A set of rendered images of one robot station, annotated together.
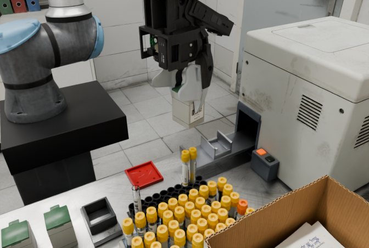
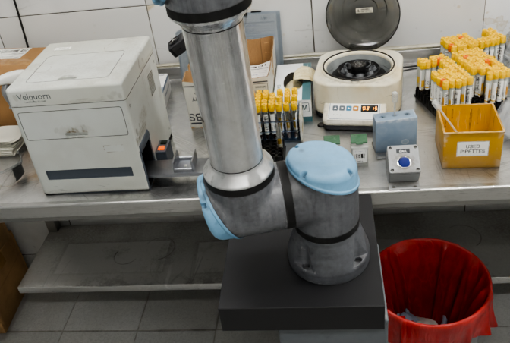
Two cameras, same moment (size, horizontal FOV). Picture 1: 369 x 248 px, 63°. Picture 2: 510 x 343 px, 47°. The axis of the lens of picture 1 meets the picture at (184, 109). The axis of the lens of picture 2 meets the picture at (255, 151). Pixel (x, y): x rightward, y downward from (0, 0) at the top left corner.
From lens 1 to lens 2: 1.65 m
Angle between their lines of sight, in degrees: 106
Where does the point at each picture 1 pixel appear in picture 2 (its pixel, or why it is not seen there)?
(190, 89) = not seen: hidden behind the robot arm
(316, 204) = (190, 101)
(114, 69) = not seen: outside the picture
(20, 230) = (355, 138)
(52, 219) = (335, 138)
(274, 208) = not seen: hidden behind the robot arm
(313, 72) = (143, 58)
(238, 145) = (165, 164)
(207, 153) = (196, 164)
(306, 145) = (158, 103)
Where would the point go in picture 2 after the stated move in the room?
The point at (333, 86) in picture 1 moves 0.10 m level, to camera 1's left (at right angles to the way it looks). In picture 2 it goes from (148, 53) to (177, 58)
